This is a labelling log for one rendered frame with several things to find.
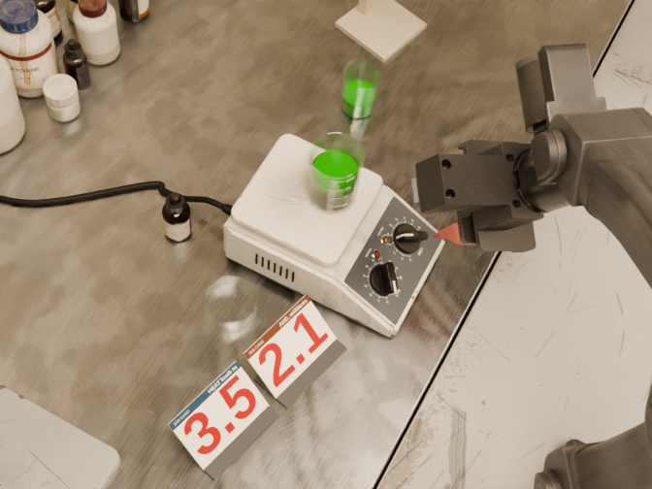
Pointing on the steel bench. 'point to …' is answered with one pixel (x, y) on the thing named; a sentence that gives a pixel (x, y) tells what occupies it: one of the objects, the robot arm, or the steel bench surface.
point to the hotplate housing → (244, 248)
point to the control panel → (407, 279)
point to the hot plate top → (300, 206)
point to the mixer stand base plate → (48, 449)
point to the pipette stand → (380, 26)
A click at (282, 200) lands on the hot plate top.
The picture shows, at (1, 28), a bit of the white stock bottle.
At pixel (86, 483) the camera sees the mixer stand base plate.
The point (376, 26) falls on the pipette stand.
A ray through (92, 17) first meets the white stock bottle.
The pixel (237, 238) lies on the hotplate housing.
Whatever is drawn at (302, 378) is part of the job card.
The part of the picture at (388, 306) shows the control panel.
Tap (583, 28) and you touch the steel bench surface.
